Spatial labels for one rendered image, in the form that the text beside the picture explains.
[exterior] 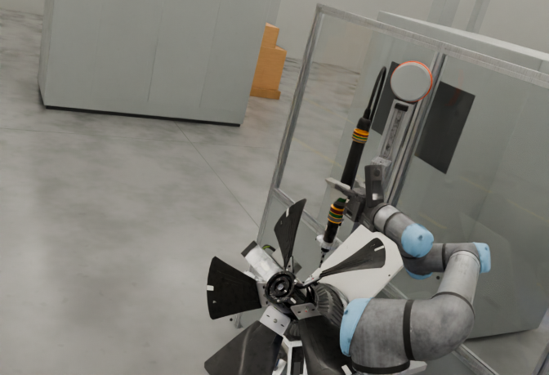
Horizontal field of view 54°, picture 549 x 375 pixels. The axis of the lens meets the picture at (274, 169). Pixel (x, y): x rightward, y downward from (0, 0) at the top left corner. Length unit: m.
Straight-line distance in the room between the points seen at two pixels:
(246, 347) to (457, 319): 0.87
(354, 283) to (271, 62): 7.99
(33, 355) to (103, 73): 4.31
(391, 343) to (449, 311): 0.13
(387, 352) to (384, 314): 0.07
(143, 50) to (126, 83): 0.47
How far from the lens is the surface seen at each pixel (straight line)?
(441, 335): 1.10
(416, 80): 2.20
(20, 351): 3.31
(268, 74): 9.85
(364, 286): 2.01
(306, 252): 2.92
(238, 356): 1.82
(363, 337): 1.12
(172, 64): 7.09
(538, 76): 2.05
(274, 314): 1.84
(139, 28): 6.89
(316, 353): 1.68
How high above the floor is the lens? 2.16
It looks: 20 degrees down
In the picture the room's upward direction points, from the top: 14 degrees clockwise
